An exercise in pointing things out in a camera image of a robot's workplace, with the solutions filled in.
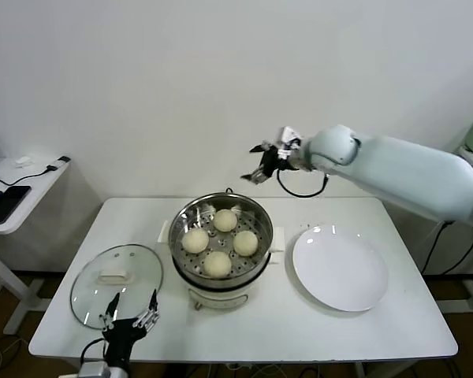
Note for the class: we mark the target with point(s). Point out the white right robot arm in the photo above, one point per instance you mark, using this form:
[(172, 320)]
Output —
[(398, 169)]

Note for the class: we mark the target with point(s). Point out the white round plate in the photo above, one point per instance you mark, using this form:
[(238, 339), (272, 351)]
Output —
[(339, 267)]

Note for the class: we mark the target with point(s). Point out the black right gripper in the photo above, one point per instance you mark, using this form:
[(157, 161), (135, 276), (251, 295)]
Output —
[(274, 159)]

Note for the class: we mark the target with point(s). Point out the black smartphone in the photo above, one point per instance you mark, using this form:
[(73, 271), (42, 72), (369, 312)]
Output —
[(10, 202)]

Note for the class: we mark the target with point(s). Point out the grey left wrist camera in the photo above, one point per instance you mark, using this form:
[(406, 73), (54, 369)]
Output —
[(94, 370)]

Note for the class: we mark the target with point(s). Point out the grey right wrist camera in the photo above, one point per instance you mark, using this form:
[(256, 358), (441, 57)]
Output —
[(289, 136)]

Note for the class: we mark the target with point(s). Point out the white steamed baozi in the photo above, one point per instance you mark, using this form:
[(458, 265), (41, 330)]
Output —
[(217, 264), (195, 241), (246, 243), (225, 220)]

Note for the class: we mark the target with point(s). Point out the white electric cooker base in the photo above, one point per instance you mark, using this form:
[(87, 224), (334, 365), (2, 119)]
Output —
[(217, 299)]

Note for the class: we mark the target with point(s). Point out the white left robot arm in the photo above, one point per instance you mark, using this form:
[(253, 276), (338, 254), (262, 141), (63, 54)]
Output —
[(119, 372)]

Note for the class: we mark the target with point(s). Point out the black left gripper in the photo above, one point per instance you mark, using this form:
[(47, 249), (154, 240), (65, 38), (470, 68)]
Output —
[(122, 334)]

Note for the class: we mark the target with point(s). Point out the round glass pot lid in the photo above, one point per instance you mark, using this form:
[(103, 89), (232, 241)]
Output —
[(114, 275)]

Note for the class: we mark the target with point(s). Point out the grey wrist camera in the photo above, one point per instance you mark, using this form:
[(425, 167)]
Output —
[(94, 370), (289, 136)]

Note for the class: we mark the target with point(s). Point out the small white desk object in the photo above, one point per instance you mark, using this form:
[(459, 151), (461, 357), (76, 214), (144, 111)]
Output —
[(23, 162)]

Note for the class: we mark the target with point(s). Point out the stainless steel steamer basket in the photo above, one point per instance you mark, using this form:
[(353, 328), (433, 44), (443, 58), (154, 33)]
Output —
[(256, 218)]

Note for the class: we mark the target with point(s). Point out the black and white adapter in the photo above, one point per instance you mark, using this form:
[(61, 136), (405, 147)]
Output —
[(63, 160)]

